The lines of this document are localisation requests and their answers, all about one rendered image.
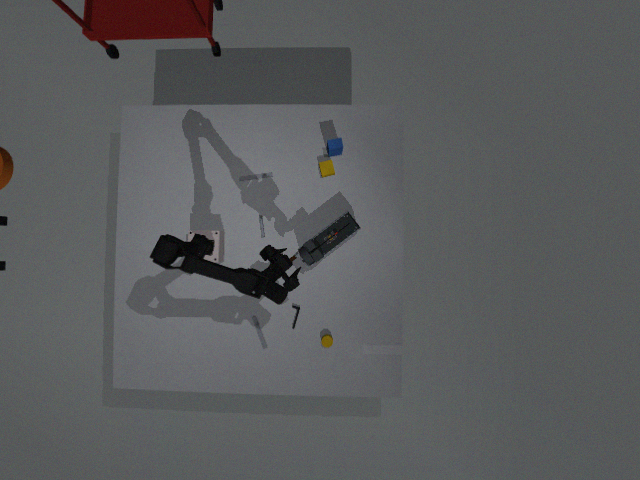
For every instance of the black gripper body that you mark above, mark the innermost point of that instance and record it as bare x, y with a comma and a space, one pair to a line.
290, 283

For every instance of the blue block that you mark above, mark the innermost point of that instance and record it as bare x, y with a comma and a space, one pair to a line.
334, 147

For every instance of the yellow cube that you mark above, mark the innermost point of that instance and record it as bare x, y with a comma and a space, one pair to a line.
326, 168

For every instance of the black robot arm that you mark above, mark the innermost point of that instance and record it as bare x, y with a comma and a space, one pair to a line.
245, 281

